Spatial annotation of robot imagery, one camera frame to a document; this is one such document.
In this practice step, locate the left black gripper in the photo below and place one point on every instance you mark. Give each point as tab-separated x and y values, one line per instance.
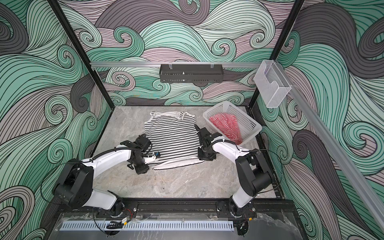
144	169

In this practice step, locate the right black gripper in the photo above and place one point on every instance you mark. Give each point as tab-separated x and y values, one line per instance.
201	156

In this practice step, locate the black white striped tank top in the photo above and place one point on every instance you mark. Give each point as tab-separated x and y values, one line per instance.
173	135

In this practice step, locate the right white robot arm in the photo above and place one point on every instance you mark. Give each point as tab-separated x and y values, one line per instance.
254	173

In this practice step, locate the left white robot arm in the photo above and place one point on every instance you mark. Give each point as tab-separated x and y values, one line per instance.
74	186

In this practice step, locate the red white striped tank top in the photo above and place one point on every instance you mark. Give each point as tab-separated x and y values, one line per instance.
228	125

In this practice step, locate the white plastic laundry basket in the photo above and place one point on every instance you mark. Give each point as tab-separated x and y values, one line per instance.
248	126

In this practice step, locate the white slotted cable duct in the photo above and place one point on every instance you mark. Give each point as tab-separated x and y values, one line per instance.
150	225

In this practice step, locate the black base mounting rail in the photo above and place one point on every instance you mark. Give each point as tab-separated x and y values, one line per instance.
214	207

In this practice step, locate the black perforated wall tray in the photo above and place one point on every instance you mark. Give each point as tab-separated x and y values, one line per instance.
196	74

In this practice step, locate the clear plastic wall bin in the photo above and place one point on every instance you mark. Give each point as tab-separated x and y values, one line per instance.
272	82

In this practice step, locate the aluminium wall rail back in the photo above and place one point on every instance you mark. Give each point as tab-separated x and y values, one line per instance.
138	64

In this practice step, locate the aluminium wall rail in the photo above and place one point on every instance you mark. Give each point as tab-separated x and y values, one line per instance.
306	100
138	64

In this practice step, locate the aluminium wall rail right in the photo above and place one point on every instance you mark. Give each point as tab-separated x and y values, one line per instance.
306	100

